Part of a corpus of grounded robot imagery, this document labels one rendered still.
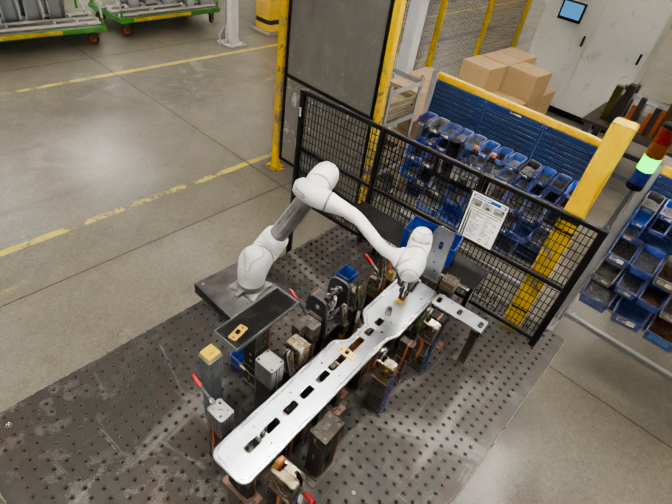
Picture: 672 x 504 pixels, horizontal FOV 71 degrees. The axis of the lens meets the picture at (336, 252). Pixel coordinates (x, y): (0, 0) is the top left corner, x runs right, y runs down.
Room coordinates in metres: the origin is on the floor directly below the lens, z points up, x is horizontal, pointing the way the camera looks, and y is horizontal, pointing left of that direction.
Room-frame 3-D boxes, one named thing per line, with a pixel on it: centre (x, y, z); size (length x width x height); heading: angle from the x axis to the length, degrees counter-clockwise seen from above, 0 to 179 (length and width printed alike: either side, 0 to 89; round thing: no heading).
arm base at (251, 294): (1.85, 0.45, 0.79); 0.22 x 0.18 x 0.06; 155
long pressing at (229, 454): (1.31, -0.13, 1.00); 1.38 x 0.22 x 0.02; 148
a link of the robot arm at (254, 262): (1.88, 0.43, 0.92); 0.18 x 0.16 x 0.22; 168
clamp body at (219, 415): (0.92, 0.32, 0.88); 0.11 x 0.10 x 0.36; 58
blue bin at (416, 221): (2.15, -0.52, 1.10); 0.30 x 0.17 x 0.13; 66
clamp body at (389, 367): (1.29, -0.31, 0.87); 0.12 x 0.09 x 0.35; 58
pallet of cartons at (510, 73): (6.08, -1.75, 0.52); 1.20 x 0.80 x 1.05; 141
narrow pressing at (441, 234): (1.95, -0.53, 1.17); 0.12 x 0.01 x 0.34; 58
